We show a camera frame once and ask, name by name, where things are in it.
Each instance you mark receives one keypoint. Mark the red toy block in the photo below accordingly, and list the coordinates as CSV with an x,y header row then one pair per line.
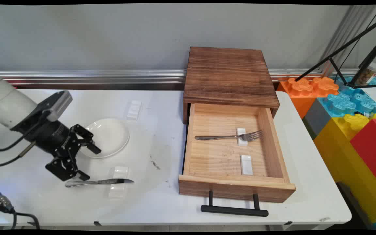
x,y
372,147

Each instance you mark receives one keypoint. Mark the grey toy block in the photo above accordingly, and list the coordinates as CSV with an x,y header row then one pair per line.
x,y
317,117

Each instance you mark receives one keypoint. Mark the orange toy block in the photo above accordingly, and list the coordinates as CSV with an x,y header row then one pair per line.
x,y
302,89

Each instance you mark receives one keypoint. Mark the aluminium wall rail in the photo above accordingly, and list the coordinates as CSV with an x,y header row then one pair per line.
x,y
93,76

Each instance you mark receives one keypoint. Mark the black table edge clip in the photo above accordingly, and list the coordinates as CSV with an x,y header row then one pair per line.
x,y
97,223
288,223

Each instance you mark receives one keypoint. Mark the white round plate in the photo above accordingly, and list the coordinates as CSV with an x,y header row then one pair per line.
x,y
113,137

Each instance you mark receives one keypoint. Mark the silver table knife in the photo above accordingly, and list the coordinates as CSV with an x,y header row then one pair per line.
x,y
106,181

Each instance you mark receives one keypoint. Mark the silver fork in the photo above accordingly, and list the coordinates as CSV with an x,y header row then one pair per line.
x,y
220,137

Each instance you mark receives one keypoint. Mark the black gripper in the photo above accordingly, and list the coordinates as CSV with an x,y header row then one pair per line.
x,y
52,137

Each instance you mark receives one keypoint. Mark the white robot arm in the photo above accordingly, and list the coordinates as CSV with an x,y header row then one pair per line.
x,y
8,104

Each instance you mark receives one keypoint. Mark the dark wooden drawer cabinet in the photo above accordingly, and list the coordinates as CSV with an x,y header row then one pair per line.
x,y
227,75

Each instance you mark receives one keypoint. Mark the light wooden drawer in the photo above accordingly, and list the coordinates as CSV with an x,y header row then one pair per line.
x,y
220,156

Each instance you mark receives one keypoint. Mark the clear snack jar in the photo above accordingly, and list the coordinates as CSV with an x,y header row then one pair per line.
x,y
367,76

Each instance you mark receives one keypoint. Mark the yellow toy block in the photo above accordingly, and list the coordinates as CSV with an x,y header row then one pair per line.
x,y
341,153

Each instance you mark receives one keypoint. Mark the grey wrist camera black bracket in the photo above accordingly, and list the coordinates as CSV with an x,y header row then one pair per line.
x,y
59,104

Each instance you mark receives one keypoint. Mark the white ceramic cutlery rest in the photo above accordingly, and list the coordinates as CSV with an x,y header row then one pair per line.
x,y
118,192
242,143
246,164
134,110

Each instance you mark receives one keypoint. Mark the black tripod stand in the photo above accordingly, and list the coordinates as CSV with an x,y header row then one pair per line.
x,y
370,57

